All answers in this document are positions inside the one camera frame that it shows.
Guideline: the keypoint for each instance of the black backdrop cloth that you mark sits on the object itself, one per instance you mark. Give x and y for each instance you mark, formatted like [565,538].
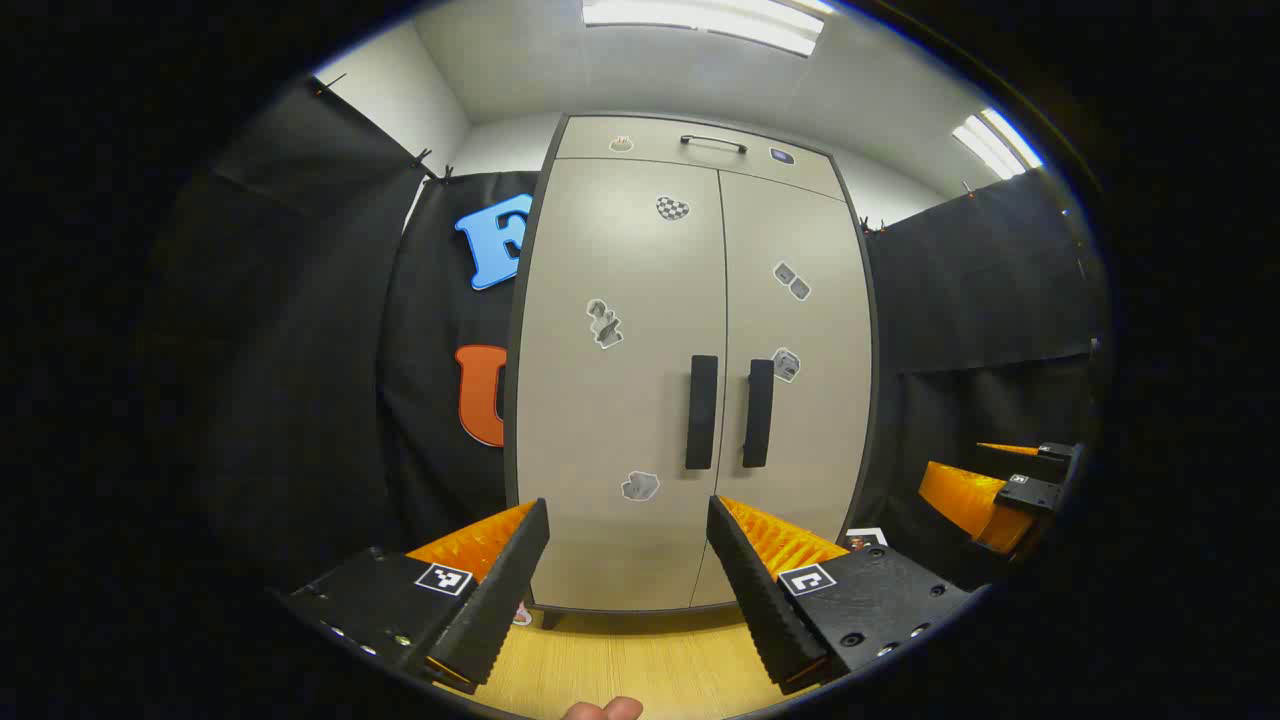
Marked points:
[300,350]

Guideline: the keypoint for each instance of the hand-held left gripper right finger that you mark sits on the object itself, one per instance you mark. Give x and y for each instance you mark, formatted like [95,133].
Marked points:
[760,600]

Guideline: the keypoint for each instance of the grey cabinet drawer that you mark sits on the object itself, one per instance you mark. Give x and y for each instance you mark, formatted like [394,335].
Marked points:
[660,150]

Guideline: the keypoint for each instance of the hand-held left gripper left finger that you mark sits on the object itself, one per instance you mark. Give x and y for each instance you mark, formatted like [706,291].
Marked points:
[500,590]

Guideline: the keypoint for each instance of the printed paper sheet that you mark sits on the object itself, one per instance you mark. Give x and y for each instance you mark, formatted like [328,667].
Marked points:
[866,540]

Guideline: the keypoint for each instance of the grey double-door shoe cabinet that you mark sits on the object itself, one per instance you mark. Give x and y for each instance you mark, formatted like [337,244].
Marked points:
[510,400]

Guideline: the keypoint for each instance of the small pink white object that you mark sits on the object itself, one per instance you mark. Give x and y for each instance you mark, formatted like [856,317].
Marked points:
[522,615]

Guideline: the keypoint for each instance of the long ceiling light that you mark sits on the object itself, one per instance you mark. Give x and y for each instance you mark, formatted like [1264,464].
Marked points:
[700,20]
[995,145]

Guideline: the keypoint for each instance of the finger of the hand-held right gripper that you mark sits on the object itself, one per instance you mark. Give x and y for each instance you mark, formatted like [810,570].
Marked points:
[1030,493]
[1060,453]

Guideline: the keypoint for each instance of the grey shoe cabinet door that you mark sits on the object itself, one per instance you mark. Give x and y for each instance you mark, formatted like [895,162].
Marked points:
[620,420]
[820,430]

